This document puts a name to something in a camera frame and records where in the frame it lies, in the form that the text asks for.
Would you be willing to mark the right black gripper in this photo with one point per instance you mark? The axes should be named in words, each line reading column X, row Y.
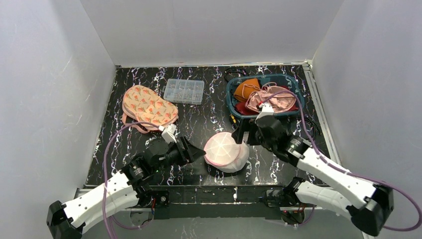
column 252, row 133

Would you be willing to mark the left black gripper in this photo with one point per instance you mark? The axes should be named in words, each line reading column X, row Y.
column 183, row 149

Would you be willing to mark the pink satin bra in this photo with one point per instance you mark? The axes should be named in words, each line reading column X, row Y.
column 279, row 98

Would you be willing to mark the teal plastic basket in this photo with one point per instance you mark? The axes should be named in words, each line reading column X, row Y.
column 279, row 80

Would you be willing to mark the orange bra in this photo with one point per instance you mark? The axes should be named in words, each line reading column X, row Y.
column 246, row 88

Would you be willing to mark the white mesh laundry bag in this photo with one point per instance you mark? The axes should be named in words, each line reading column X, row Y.
column 223, row 153

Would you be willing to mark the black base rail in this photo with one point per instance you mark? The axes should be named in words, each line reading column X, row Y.
column 174, row 202

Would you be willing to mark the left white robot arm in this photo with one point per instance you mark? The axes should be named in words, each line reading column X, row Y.
column 129, row 187

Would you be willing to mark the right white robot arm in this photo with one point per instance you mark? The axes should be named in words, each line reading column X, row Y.
column 367, row 205

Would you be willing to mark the clear plastic parts box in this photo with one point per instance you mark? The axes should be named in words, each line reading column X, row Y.
column 184, row 91

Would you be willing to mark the floral pink laundry bag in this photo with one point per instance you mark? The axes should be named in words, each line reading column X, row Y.
column 142, row 104

